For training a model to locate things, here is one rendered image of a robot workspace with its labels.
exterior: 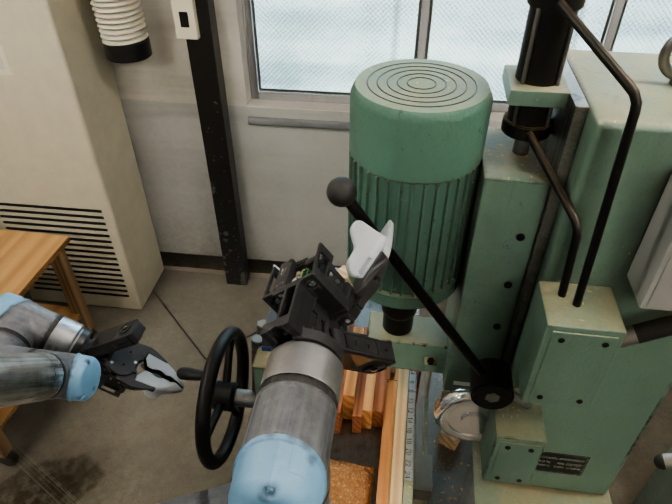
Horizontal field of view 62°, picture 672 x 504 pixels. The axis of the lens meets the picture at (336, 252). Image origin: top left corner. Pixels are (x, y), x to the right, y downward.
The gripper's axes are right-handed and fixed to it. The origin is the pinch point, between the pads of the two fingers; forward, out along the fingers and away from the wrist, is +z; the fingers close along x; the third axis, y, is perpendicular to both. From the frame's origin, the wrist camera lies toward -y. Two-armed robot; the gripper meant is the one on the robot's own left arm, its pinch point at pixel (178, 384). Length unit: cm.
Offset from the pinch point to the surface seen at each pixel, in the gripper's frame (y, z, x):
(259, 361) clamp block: -12.6, 10.6, -3.6
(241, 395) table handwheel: 1.5, 12.8, -4.6
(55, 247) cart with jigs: 76, -51, -75
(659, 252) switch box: -77, 33, 8
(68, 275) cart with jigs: 90, -45, -77
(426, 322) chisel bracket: -37.1, 30.7, -8.2
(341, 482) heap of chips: -20.4, 27.6, 16.1
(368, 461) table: -19.1, 32.7, 9.9
